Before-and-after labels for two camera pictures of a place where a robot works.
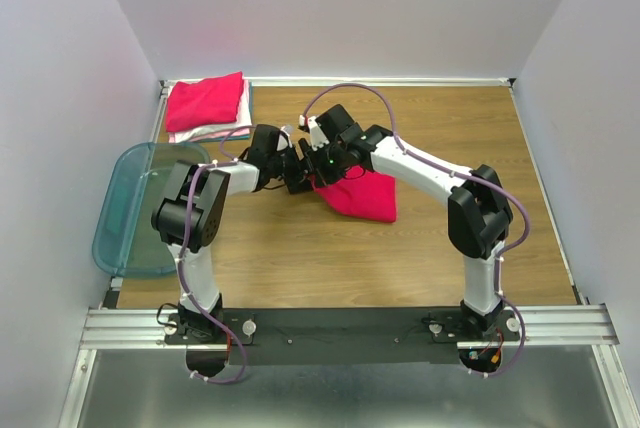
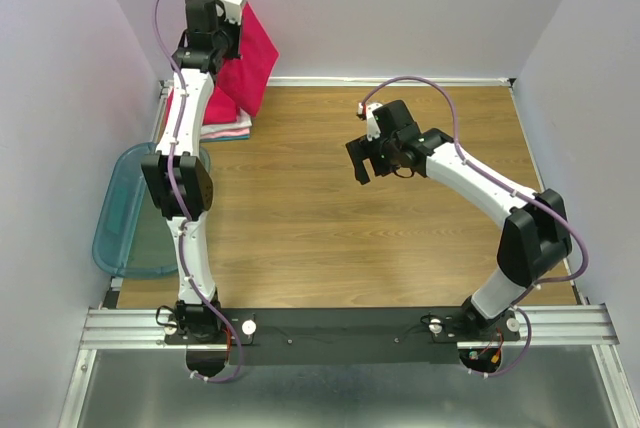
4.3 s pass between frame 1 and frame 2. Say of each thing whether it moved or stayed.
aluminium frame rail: stayed
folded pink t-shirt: stayed
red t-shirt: moved
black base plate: stayed
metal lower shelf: stayed
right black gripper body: moved
